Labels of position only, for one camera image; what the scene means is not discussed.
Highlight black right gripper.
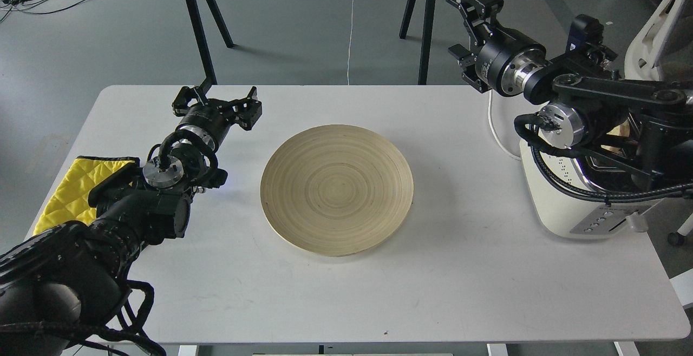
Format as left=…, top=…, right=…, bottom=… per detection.
left=446, top=0, right=547, bottom=97

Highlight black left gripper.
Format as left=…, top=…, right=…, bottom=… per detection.
left=172, top=79, right=263, bottom=151

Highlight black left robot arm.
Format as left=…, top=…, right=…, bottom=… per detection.
left=1, top=81, right=262, bottom=355

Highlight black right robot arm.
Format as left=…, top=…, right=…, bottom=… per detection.
left=446, top=0, right=691, bottom=204

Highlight white chrome toaster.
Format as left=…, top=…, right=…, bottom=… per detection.
left=520, top=141, right=661, bottom=240

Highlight round wooden plate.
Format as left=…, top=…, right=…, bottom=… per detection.
left=260, top=124, right=414, bottom=257

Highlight yellow quilted cloth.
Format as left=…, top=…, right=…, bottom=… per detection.
left=32, top=156, right=140, bottom=236

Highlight white office chair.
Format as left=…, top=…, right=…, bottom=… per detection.
left=623, top=0, right=693, bottom=248

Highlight white toaster power cord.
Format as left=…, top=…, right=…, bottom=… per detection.
left=488, top=90, right=521, bottom=161

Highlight white hanging cable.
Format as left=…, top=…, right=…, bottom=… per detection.
left=346, top=0, right=356, bottom=85

